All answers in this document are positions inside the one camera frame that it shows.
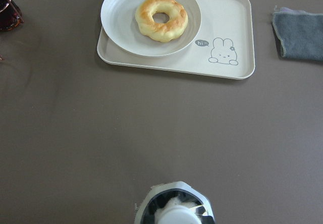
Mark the tea bottle white cap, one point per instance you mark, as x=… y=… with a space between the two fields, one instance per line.
x=175 y=202

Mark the cream rabbit tray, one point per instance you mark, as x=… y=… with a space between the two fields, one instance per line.
x=223 y=46

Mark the tea bottle rack right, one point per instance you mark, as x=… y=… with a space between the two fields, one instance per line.
x=8 y=12

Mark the white round plate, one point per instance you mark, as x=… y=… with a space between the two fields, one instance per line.
x=118 y=21

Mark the grey folded cloth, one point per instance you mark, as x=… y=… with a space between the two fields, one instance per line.
x=299 y=33

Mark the glazed ring donut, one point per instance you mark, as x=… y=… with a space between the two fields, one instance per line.
x=162 y=32

